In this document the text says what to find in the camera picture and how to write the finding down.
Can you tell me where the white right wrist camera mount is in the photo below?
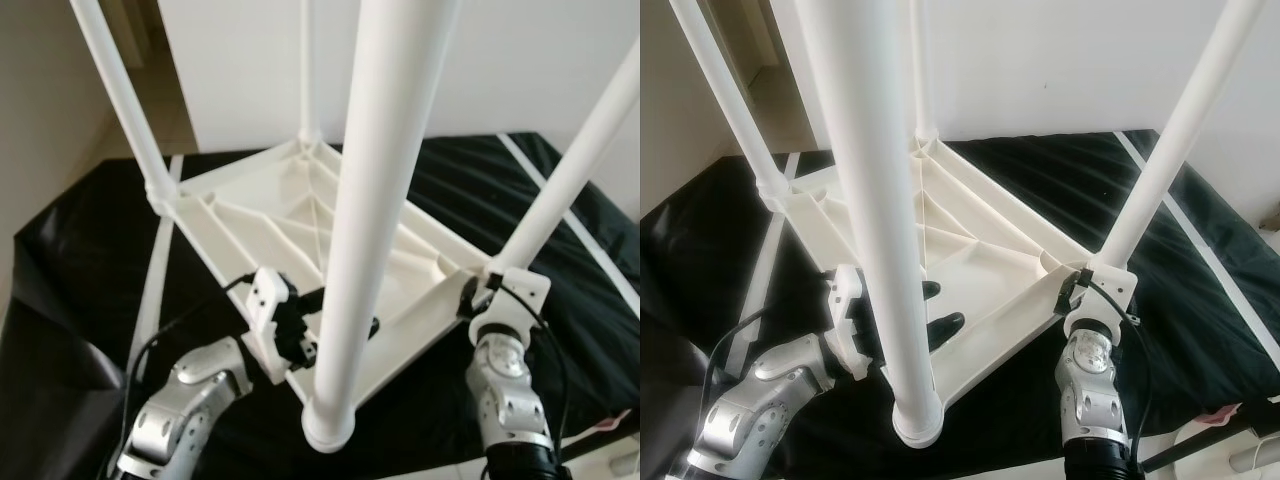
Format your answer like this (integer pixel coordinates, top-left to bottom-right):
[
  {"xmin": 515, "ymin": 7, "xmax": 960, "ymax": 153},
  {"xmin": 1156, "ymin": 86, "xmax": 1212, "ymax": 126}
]
[
  {"xmin": 1062, "ymin": 265, "xmax": 1139, "ymax": 336},
  {"xmin": 470, "ymin": 268, "xmax": 551, "ymax": 346}
]

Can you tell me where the black stand bar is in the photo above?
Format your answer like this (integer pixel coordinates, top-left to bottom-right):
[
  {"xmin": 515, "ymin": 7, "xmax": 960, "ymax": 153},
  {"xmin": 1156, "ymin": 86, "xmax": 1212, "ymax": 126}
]
[{"xmin": 1140, "ymin": 400, "xmax": 1280, "ymax": 471}]

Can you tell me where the black cloth cover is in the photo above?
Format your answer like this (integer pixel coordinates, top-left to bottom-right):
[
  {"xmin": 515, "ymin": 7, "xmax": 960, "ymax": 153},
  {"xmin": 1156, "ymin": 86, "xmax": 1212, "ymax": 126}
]
[
  {"xmin": 0, "ymin": 130, "xmax": 641, "ymax": 480},
  {"xmin": 640, "ymin": 128, "xmax": 1280, "ymax": 480}
]

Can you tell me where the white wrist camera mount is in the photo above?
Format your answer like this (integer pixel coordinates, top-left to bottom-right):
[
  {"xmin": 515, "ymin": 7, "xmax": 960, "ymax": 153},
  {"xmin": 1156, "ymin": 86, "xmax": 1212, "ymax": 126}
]
[
  {"xmin": 243, "ymin": 267, "xmax": 296, "ymax": 386},
  {"xmin": 828, "ymin": 265, "xmax": 881, "ymax": 381},
  {"xmin": 470, "ymin": 268, "xmax": 551, "ymax": 346},
  {"xmin": 1062, "ymin": 265, "xmax": 1139, "ymax": 336}
]

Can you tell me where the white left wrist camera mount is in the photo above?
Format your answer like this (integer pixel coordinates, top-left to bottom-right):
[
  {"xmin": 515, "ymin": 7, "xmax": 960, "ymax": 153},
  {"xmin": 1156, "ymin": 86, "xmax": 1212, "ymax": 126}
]
[
  {"xmin": 243, "ymin": 267, "xmax": 296, "ymax": 386},
  {"xmin": 828, "ymin": 265, "xmax": 881, "ymax": 381}
]

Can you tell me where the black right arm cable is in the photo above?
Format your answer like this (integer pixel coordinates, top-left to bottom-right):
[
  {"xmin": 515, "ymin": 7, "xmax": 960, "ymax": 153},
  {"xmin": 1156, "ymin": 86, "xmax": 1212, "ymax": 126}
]
[
  {"xmin": 495, "ymin": 285, "xmax": 571, "ymax": 471},
  {"xmin": 1085, "ymin": 270, "xmax": 1151, "ymax": 461}
]

